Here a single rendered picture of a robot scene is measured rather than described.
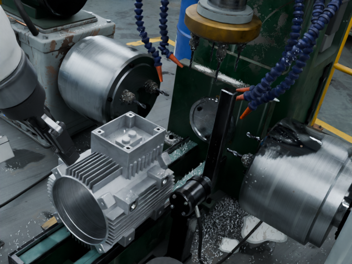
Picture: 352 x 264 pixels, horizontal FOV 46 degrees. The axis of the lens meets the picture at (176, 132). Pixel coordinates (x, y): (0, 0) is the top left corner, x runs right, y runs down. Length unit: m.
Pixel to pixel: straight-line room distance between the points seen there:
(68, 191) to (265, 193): 0.42
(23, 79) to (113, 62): 0.52
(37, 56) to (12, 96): 0.62
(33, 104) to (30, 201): 0.56
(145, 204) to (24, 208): 0.42
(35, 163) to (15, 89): 0.71
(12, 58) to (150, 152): 0.36
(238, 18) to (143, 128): 0.32
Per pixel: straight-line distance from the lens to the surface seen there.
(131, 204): 0.79
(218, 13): 0.93
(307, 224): 0.90
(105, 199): 0.77
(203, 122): 1.19
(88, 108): 1.16
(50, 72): 1.25
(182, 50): 3.08
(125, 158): 0.80
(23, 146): 1.39
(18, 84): 0.63
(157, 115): 1.57
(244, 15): 0.96
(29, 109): 0.67
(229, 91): 0.83
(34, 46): 1.23
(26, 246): 0.92
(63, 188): 0.91
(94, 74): 1.13
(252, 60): 1.20
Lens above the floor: 1.62
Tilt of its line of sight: 33 degrees down
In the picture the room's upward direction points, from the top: 9 degrees clockwise
